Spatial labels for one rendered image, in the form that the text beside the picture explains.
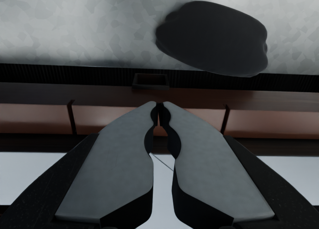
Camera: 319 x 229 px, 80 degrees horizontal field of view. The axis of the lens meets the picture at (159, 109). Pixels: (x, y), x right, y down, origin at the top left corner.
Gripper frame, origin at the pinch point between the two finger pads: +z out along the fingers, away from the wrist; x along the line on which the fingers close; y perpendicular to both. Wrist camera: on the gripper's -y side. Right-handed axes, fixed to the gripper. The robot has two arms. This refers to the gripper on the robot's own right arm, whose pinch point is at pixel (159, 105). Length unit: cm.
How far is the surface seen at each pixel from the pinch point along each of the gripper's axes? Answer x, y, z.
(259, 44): 16.6, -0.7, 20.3
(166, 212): 2.1, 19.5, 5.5
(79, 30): -12.3, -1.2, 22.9
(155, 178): 0.4, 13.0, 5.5
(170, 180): 2.1, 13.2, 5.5
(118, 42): -6.1, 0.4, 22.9
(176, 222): 3.7, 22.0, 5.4
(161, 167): 0.9, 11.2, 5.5
